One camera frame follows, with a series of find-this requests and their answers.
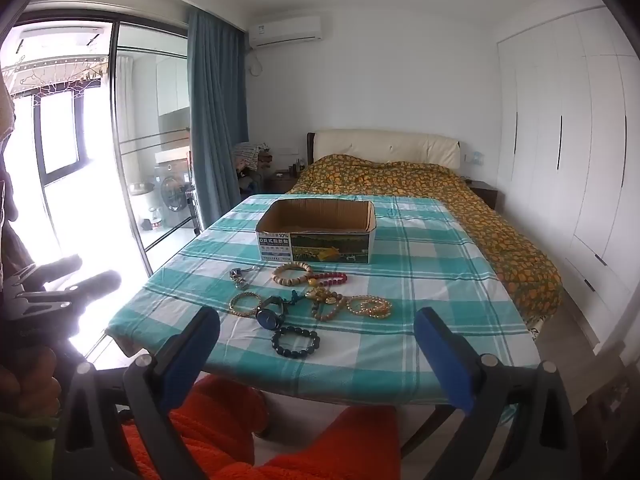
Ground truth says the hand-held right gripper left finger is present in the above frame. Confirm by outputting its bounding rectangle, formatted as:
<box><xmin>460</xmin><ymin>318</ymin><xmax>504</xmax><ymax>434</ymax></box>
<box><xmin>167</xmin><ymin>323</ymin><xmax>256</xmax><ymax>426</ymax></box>
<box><xmin>52</xmin><ymin>306</ymin><xmax>222</xmax><ymax>480</ymax></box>

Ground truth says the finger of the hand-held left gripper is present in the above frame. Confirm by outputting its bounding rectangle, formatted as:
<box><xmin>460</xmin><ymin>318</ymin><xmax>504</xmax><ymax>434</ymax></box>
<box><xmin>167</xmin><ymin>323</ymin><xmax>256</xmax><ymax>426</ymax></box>
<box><xmin>10</xmin><ymin>254</ymin><xmax>84</xmax><ymax>292</ymax></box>
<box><xmin>15</xmin><ymin>270</ymin><xmax>122</xmax><ymax>322</ymax></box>

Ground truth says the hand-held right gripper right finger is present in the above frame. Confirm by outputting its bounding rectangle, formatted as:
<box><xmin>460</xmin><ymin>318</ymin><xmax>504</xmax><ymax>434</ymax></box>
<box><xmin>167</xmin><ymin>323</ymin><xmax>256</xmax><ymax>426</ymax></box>
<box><xmin>414</xmin><ymin>307</ymin><xmax>587</xmax><ymax>480</ymax></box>

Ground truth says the thin gold bracelet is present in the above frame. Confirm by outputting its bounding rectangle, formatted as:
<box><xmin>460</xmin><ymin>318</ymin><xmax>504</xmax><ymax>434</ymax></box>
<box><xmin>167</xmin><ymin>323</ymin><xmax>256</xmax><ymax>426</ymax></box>
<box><xmin>229</xmin><ymin>292</ymin><xmax>262</xmax><ymax>317</ymax></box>

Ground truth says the silver key ring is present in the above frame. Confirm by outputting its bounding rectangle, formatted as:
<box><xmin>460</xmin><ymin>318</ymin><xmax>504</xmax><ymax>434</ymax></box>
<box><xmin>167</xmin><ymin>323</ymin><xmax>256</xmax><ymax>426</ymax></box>
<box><xmin>229</xmin><ymin>266</ymin><xmax>261</xmax><ymax>291</ymax></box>

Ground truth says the dark blue wristwatch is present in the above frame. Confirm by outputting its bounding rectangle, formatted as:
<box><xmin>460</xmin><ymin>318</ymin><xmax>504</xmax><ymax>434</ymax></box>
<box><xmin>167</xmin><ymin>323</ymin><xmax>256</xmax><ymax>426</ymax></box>
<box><xmin>255</xmin><ymin>295</ymin><xmax>288</xmax><ymax>330</ymax></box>

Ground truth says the black bead bracelet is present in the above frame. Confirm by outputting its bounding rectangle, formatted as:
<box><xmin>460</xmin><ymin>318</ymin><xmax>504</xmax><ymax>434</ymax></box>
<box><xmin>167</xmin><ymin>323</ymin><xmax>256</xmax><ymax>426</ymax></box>
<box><xmin>271</xmin><ymin>326</ymin><xmax>321</xmax><ymax>359</ymax></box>

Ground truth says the pearl bead bracelet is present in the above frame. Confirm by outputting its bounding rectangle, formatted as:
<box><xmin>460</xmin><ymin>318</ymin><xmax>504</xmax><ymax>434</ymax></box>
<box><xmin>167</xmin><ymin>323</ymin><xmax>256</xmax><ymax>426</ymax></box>
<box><xmin>346</xmin><ymin>296</ymin><xmax>393</xmax><ymax>320</ymax></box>

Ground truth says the dark cord gold charm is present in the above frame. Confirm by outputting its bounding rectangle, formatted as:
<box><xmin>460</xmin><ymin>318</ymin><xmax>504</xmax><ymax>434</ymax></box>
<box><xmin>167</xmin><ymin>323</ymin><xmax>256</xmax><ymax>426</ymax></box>
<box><xmin>282</xmin><ymin>287</ymin><xmax>341</xmax><ymax>310</ymax></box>

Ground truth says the wooden bead bracelet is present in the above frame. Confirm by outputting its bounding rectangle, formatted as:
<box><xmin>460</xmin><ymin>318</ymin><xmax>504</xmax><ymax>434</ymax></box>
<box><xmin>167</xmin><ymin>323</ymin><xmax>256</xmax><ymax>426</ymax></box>
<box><xmin>271</xmin><ymin>261</ymin><xmax>316</xmax><ymax>287</ymax></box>

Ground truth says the brown bead bracelet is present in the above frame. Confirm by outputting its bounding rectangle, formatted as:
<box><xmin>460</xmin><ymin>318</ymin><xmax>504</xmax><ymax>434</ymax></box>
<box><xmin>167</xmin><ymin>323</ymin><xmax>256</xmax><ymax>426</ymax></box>
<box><xmin>310</xmin><ymin>292</ymin><xmax>351</xmax><ymax>322</ymax></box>

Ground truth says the red bead bracelet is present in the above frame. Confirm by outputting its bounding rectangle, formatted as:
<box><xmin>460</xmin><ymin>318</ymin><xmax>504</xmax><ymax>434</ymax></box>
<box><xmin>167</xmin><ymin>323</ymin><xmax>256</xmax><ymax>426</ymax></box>
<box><xmin>306</xmin><ymin>271</ymin><xmax>348</xmax><ymax>291</ymax></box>

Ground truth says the printed cardboard box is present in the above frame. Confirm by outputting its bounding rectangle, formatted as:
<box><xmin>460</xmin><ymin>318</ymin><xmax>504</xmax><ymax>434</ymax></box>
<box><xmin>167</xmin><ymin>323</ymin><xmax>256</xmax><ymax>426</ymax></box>
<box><xmin>255</xmin><ymin>198</ymin><xmax>377</xmax><ymax>265</ymax></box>

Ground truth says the person's left hand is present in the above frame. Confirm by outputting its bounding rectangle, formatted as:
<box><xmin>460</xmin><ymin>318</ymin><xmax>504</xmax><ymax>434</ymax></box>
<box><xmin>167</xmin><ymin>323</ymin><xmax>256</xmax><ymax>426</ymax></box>
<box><xmin>0</xmin><ymin>346</ymin><xmax>62</xmax><ymax>415</ymax></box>

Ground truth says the green plaid tablecloth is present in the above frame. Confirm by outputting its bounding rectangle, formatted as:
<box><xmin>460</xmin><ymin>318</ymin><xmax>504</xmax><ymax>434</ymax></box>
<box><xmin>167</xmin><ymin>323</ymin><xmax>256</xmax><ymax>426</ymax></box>
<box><xmin>105</xmin><ymin>194</ymin><xmax>542</xmax><ymax>395</ymax></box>

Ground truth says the grey washing machine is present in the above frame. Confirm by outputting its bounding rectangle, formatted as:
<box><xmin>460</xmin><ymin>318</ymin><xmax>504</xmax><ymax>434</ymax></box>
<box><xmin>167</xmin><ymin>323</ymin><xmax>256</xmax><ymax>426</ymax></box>
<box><xmin>154</xmin><ymin>159</ymin><xmax>195</xmax><ymax>230</ymax></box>

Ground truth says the sliding glass door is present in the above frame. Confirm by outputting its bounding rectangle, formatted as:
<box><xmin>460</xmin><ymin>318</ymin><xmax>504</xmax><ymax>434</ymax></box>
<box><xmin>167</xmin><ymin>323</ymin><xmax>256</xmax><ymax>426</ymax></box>
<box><xmin>0</xmin><ymin>9</ymin><xmax>202</xmax><ymax>366</ymax></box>

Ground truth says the dark wooden nightstand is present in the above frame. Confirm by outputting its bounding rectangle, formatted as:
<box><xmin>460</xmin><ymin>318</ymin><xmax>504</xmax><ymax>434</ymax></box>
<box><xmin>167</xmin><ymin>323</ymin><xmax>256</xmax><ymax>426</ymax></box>
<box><xmin>467</xmin><ymin>179</ymin><xmax>499</xmax><ymax>212</ymax></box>
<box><xmin>269</xmin><ymin>170</ymin><xmax>302</xmax><ymax>195</ymax></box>

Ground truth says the pile of clothes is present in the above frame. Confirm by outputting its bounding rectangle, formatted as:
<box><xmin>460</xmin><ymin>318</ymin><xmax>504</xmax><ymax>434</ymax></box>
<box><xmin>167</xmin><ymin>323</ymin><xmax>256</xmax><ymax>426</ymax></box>
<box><xmin>231</xmin><ymin>142</ymin><xmax>275</xmax><ymax>197</ymax></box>

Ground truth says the clothes drying rack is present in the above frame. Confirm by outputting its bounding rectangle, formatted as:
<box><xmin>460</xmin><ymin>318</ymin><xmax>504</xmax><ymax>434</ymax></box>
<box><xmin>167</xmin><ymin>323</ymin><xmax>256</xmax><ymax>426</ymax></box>
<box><xmin>0</xmin><ymin>52</ymin><xmax>112</xmax><ymax>98</ymax></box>

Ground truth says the blue curtain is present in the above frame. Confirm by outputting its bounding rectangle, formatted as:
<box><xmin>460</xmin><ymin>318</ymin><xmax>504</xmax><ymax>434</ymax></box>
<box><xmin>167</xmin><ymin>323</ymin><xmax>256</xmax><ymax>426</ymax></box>
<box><xmin>187</xmin><ymin>7</ymin><xmax>252</xmax><ymax>235</ymax></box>

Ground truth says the cream pillow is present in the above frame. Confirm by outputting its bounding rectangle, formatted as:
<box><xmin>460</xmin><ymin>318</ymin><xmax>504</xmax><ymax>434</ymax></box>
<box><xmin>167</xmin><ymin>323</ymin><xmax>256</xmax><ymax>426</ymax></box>
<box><xmin>306</xmin><ymin>129</ymin><xmax>462</xmax><ymax>170</ymax></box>

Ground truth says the white wardrobe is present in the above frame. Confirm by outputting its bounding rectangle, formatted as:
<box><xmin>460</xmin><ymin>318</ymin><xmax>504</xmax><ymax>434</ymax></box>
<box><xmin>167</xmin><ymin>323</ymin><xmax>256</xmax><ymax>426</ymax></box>
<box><xmin>496</xmin><ymin>4</ymin><xmax>640</xmax><ymax>361</ymax></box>

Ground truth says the white air conditioner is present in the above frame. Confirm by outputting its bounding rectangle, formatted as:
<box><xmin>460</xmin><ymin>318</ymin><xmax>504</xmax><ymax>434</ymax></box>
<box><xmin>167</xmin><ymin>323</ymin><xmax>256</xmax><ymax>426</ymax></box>
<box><xmin>248</xmin><ymin>15</ymin><xmax>323</xmax><ymax>51</ymax></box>

